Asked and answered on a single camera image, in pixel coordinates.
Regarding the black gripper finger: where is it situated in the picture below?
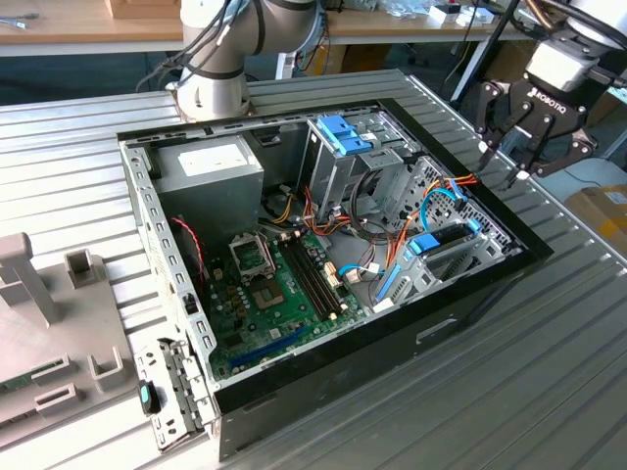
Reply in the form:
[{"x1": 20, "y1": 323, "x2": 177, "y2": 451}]
[
  {"x1": 504, "y1": 116, "x2": 601, "y2": 192},
  {"x1": 472, "y1": 79, "x2": 534, "y2": 172}
]

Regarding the blue data wire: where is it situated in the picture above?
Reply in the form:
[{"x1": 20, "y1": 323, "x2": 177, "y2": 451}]
[{"x1": 419, "y1": 176, "x2": 467, "y2": 232}]

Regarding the hard disk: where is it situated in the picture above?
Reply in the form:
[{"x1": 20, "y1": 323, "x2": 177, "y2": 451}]
[{"x1": 375, "y1": 218, "x2": 482, "y2": 304}]

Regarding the orange power wire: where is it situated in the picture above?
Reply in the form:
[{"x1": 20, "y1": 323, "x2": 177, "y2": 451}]
[{"x1": 384, "y1": 168, "x2": 480, "y2": 270}]

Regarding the grey metal disk bay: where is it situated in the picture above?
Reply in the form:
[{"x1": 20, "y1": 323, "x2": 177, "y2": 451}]
[{"x1": 374, "y1": 214, "x2": 520, "y2": 314}]

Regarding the low white table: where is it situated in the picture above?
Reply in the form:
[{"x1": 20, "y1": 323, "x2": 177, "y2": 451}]
[{"x1": 538, "y1": 157, "x2": 627, "y2": 197}]

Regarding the cardboard box yellow tape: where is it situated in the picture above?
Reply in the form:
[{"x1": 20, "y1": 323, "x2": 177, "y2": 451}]
[{"x1": 562, "y1": 183, "x2": 627, "y2": 256}]

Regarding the black tripod stand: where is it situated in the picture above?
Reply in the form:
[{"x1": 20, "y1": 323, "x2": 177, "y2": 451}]
[{"x1": 448, "y1": 0, "x2": 523, "y2": 107}]

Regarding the white box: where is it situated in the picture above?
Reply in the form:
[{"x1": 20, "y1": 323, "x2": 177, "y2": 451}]
[{"x1": 429, "y1": 2, "x2": 496, "y2": 25}]

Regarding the blue drive carrier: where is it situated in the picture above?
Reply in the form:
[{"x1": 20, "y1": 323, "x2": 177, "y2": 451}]
[{"x1": 316, "y1": 113, "x2": 376, "y2": 157}]

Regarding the grey metal drive cage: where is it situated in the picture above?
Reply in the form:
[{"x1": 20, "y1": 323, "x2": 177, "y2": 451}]
[{"x1": 306, "y1": 110, "x2": 422, "y2": 216}]

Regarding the black RAM slot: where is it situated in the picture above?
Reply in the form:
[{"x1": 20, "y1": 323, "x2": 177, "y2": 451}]
[
  {"x1": 293, "y1": 233, "x2": 349, "y2": 314},
  {"x1": 281, "y1": 236, "x2": 339, "y2": 322}
]

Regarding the black open PC case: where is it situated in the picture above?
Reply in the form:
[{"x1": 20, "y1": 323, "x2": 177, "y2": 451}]
[{"x1": 116, "y1": 97, "x2": 555, "y2": 464}]

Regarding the CPU socket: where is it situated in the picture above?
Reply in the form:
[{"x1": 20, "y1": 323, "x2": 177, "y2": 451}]
[{"x1": 227, "y1": 232, "x2": 275, "y2": 285}]

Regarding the square motherboard chip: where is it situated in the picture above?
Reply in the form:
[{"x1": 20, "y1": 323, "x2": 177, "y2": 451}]
[{"x1": 252, "y1": 285, "x2": 286, "y2": 313}]

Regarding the grey Dell power supply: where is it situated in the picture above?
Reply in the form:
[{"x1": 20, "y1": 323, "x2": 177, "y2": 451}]
[{"x1": 151, "y1": 134, "x2": 265, "y2": 246}]

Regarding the green motherboard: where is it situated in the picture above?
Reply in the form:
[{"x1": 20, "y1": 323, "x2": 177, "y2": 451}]
[{"x1": 203, "y1": 229, "x2": 368, "y2": 383}]

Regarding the blue expansion slot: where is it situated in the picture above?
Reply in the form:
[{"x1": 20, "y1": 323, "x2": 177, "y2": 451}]
[{"x1": 228, "y1": 325, "x2": 308, "y2": 371}]

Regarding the small wooden box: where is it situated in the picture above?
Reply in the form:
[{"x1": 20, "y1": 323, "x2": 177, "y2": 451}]
[{"x1": 105, "y1": 0, "x2": 182, "y2": 20}]

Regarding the long wooden desk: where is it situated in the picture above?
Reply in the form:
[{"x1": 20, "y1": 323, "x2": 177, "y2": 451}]
[{"x1": 0, "y1": 0, "x2": 540, "y2": 58}]

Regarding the black latch teal button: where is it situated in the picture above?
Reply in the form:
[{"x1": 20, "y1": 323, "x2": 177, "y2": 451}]
[{"x1": 138, "y1": 379, "x2": 164, "y2": 417}]

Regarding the grey parts rack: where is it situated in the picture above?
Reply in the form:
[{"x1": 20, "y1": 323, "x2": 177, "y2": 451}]
[{"x1": 0, "y1": 232, "x2": 136, "y2": 449}]

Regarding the green RAM stick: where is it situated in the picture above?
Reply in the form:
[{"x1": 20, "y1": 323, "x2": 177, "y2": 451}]
[{"x1": 0, "y1": 366, "x2": 55, "y2": 397}]

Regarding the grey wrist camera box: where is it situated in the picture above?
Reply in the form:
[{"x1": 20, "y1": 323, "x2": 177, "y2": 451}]
[{"x1": 526, "y1": 41, "x2": 602, "y2": 94}]

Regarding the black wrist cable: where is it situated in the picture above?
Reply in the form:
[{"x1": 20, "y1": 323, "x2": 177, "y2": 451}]
[{"x1": 511, "y1": 0, "x2": 627, "y2": 92}]

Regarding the thick black cable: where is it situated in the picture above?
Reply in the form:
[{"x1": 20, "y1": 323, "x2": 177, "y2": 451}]
[{"x1": 350, "y1": 168, "x2": 393, "y2": 244}]

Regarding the orange yellow wire bundle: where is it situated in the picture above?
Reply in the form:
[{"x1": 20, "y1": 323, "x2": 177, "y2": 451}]
[{"x1": 259, "y1": 185, "x2": 354, "y2": 241}]

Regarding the short blue wire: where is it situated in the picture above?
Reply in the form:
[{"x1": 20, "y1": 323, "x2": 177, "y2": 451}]
[{"x1": 339, "y1": 263, "x2": 366, "y2": 285}]

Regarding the red twisted fan wire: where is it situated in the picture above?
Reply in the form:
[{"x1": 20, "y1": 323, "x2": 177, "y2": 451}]
[{"x1": 171, "y1": 217, "x2": 205, "y2": 285}]

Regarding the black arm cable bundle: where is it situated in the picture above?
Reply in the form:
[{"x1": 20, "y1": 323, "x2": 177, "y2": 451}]
[{"x1": 135, "y1": 0, "x2": 236, "y2": 94}]

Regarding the grey expansion slot bracket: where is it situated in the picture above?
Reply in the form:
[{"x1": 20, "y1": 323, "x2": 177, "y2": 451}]
[{"x1": 134, "y1": 336, "x2": 219, "y2": 451}]

